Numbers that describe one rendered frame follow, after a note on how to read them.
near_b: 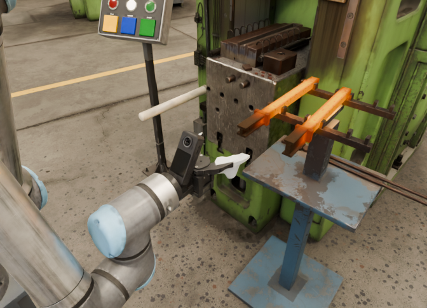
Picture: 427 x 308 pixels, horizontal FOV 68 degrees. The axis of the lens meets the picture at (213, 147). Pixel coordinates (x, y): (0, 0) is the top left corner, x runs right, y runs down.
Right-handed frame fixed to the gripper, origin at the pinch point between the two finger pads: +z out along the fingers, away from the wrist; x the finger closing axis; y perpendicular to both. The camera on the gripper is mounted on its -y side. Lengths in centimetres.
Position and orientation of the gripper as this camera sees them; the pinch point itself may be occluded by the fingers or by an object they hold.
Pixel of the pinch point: (225, 141)
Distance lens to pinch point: 78.9
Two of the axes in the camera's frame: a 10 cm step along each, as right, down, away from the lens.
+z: 6.5, -4.5, 6.1
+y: 0.0, 8.1, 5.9
